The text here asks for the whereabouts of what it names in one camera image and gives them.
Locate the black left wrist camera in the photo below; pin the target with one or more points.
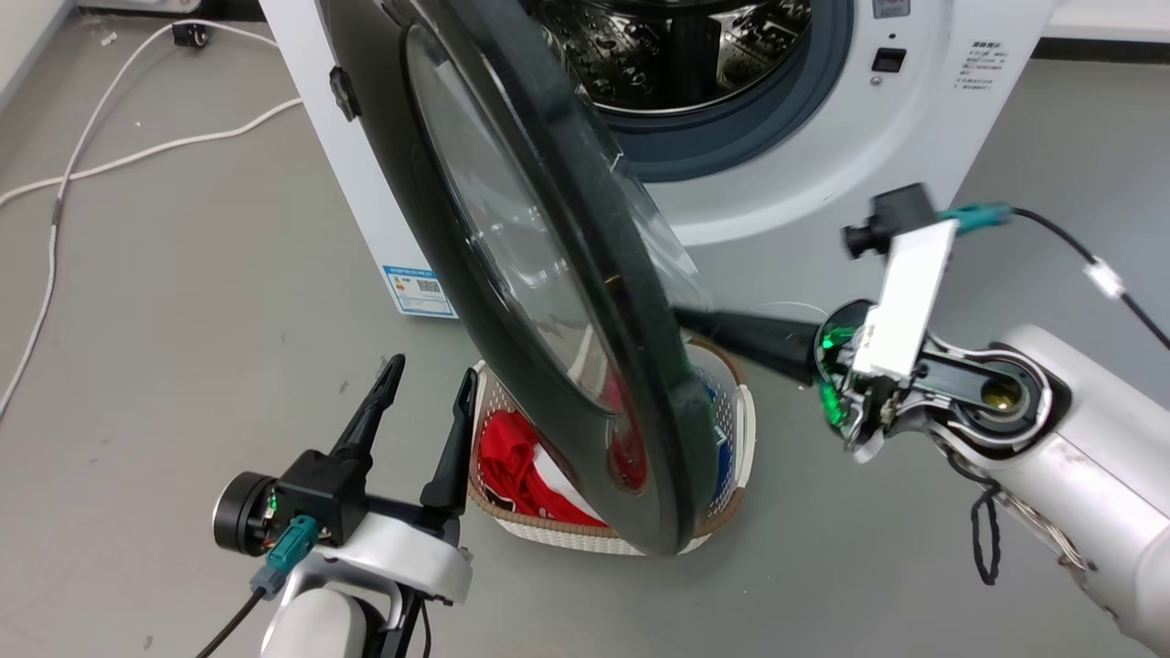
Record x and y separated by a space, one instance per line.
322 493

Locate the steel washing machine drum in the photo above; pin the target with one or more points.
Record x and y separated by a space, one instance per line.
676 55

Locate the blue-bordered energy label sticker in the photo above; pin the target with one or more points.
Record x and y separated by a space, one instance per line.
419 292

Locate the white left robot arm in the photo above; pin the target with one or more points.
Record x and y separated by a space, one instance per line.
315 629

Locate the white woven laundry basket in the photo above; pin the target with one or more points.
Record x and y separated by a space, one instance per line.
731 429

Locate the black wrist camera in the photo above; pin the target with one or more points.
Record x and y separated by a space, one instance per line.
891 222
322 493

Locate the dark round washing machine door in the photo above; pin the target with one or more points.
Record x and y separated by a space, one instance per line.
567 302

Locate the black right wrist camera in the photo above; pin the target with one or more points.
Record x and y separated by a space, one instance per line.
891 222

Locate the blue garment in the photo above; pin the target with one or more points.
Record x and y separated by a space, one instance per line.
722 439

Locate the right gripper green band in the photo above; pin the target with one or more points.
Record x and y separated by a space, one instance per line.
845 384

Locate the teal left camera connector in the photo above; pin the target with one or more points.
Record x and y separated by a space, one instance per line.
288 548

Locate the white front-load washing machine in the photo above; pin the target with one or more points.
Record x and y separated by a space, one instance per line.
804 174

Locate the teal right camera connector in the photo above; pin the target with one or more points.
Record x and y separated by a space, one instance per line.
978 217

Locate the teal camera connector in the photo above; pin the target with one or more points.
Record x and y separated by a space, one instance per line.
978 217
288 548

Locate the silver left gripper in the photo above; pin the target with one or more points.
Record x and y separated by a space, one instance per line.
402 553

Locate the red garment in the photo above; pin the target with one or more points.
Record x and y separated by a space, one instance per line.
512 466

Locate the grey-blue rubber door gasket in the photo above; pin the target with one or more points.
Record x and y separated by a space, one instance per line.
777 128

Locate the white right camera mount plate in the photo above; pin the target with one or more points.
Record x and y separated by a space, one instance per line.
905 302

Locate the small black plug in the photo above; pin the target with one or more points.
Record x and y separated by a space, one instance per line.
189 35

